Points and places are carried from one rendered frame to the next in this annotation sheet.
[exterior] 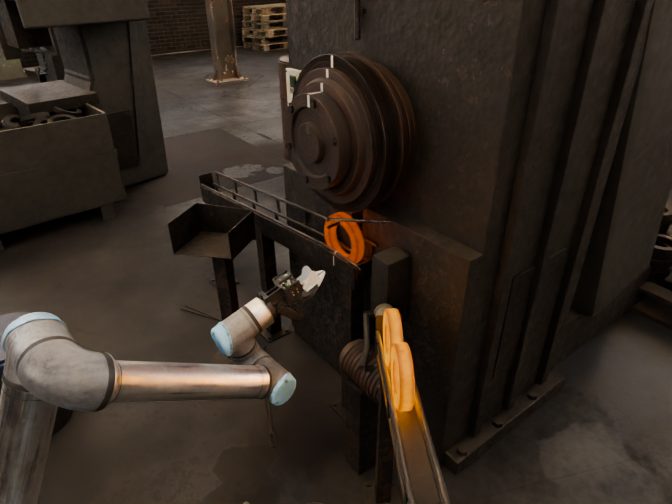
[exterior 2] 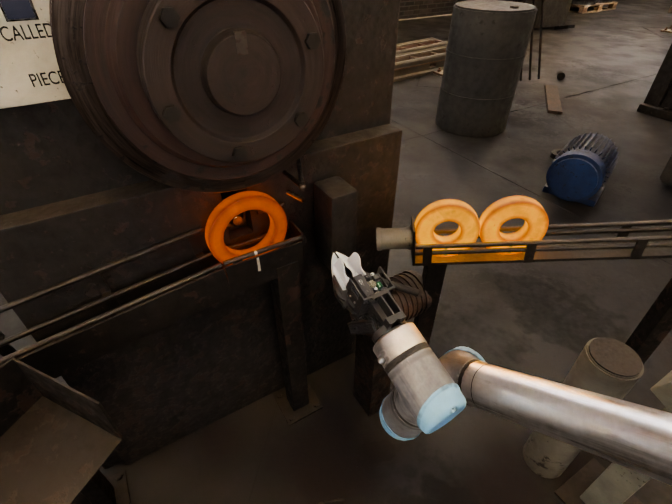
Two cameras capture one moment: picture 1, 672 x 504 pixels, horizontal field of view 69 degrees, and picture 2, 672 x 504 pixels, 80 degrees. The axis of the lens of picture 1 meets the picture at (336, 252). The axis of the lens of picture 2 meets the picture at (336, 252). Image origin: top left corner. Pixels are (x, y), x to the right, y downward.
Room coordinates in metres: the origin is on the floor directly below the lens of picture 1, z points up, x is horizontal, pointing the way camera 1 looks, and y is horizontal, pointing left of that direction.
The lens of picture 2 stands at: (1.19, 0.69, 1.28)
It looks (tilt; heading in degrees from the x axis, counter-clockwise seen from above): 39 degrees down; 276
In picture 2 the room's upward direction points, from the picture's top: straight up
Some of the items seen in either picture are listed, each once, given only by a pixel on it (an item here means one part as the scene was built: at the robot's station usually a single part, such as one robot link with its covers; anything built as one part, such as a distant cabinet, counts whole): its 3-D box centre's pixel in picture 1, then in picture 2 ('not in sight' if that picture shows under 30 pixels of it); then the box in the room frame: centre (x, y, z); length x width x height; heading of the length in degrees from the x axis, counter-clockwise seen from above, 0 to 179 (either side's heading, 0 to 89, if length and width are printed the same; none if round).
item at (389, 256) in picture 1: (390, 286); (334, 224); (1.28, -0.17, 0.68); 0.11 x 0.08 x 0.24; 127
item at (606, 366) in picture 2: not in sight; (573, 414); (0.61, 0.06, 0.26); 0.12 x 0.12 x 0.52
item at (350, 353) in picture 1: (371, 417); (385, 347); (1.12, -0.11, 0.27); 0.22 x 0.13 x 0.53; 37
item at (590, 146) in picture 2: not in sight; (583, 165); (-0.09, -1.70, 0.17); 0.57 x 0.31 x 0.34; 57
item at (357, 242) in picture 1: (343, 239); (247, 230); (1.47, -0.03, 0.75); 0.18 x 0.03 x 0.18; 37
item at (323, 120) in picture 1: (315, 142); (239, 72); (1.41, 0.06, 1.11); 0.28 x 0.06 x 0.28; 37
